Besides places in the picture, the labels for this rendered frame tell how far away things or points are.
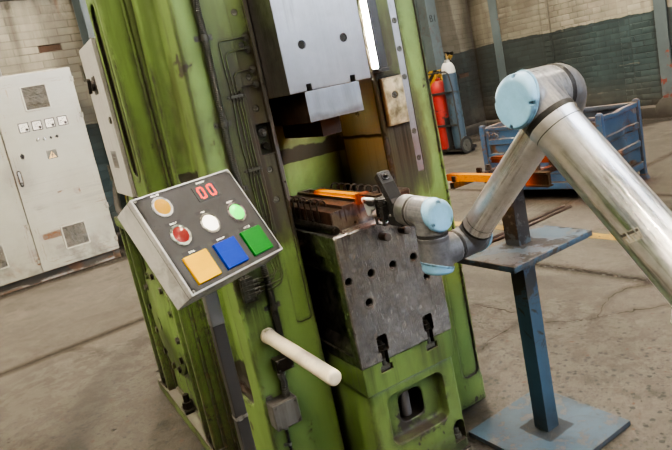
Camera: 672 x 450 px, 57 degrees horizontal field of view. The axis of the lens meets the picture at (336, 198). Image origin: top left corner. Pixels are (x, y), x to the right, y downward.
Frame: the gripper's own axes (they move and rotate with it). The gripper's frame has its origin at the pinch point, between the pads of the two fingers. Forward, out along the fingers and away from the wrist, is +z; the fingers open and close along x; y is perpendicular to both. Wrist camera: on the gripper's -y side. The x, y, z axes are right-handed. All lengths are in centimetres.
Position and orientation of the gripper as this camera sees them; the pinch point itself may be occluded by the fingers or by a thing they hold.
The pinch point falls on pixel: (366, 196)
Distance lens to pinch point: 196.7
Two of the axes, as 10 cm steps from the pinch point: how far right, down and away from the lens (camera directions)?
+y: 1.9, 9.6, 2.0
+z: -5.0, -0.8, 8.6
